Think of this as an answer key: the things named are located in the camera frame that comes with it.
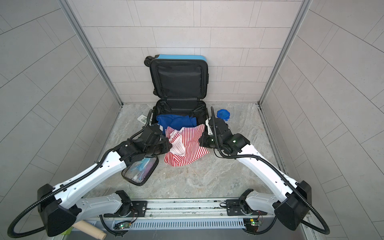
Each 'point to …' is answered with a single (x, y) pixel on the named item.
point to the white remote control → (142, 118)
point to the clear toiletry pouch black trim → (139, 170)
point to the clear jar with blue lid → (223, 114)
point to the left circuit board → (124, 225)
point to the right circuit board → (252, 224)
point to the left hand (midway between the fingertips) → (176, 144)
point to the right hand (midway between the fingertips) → (196, 141)
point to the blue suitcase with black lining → (181, 84)
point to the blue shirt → (175, 121)
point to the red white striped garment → (186, 147)
